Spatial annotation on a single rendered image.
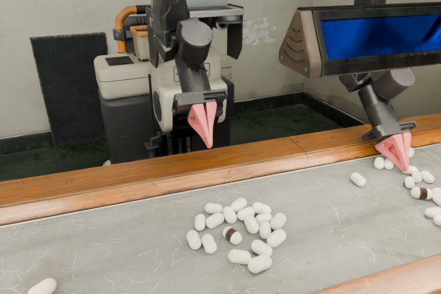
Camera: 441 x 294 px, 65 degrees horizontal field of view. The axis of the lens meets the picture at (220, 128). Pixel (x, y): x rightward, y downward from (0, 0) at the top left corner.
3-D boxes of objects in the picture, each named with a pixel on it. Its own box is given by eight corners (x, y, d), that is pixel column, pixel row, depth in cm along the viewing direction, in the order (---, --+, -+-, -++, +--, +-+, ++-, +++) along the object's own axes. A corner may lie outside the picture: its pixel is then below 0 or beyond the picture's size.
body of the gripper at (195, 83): (229, 96, 65) (220, 63, 67) (176, 102, 62) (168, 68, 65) (222, 112, 70) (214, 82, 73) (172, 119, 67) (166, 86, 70)
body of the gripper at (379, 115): (419, 127, 75) (405, 98, 78) (380, 133, 72) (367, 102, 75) (399, 138, 81) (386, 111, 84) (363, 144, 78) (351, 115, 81)
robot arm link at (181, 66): (198, 59, 74) (172, 61, 73) (203, 38, 68) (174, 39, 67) (205, 86, 72) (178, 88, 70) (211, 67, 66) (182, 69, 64)
